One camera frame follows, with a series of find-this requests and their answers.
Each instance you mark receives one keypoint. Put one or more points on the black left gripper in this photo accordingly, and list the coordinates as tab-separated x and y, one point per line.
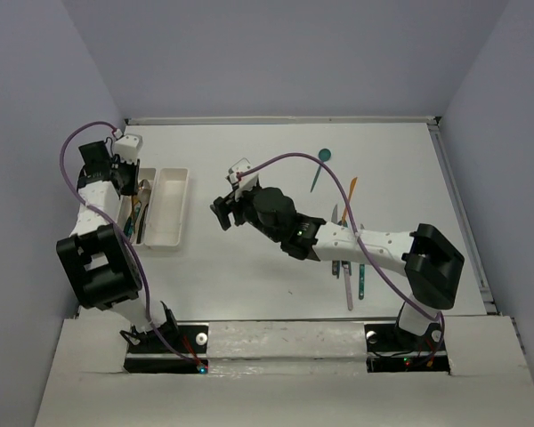
133	170

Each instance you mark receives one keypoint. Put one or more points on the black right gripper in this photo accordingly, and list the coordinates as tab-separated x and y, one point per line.
222	205

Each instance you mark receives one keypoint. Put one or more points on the gold metal spoon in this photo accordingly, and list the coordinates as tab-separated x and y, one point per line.
135	200

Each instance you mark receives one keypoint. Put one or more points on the teal plastic spoon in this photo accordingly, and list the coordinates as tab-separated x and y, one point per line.
323	156

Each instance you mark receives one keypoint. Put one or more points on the copper metal spoon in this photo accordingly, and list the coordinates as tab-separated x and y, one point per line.
136	206

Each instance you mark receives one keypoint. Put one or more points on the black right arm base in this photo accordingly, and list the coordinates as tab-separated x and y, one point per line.
393	350

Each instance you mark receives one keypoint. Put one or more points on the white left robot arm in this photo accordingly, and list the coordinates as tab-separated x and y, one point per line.
98	257

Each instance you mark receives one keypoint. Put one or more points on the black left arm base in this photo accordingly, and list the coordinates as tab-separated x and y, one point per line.
182	353

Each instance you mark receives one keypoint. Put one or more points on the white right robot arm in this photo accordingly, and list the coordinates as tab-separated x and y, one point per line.
424	257

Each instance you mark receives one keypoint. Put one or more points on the white right container tray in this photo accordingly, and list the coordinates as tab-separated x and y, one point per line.
163	229

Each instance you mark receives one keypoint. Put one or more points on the orange plastic knife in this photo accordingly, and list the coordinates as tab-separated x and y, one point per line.
349	199

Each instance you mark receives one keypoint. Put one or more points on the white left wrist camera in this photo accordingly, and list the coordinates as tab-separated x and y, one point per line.
128	147

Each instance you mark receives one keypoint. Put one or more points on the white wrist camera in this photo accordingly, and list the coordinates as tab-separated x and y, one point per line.
242	178
128	147

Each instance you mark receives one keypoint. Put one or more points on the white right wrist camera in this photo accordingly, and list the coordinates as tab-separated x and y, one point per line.
242	178

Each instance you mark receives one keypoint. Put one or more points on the knife with pink handle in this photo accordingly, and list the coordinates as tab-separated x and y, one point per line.
348	292

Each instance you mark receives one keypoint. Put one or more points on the knife with teal handle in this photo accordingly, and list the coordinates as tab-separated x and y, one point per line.
361	282

